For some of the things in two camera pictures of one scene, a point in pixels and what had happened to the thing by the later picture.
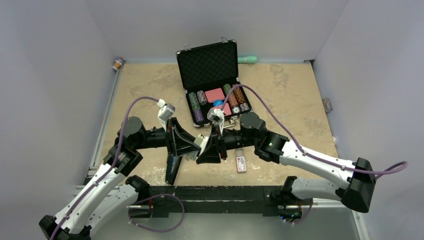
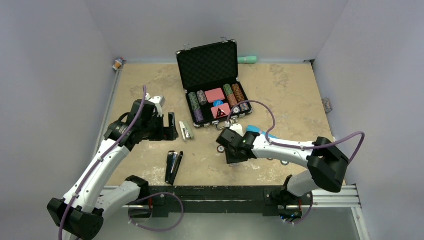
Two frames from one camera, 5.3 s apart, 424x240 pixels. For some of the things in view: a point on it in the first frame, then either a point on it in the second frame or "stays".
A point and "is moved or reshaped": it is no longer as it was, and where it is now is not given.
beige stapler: [201, 140] is moved or reshaped
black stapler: [172, 163] stays
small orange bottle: [117, 64] stays
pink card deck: [214, 95] stays
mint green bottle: [248, 59] stays
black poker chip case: [208, 71] stays
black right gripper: [212, 153] -> [232, 159]
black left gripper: [178, 141] -> [165, 133]
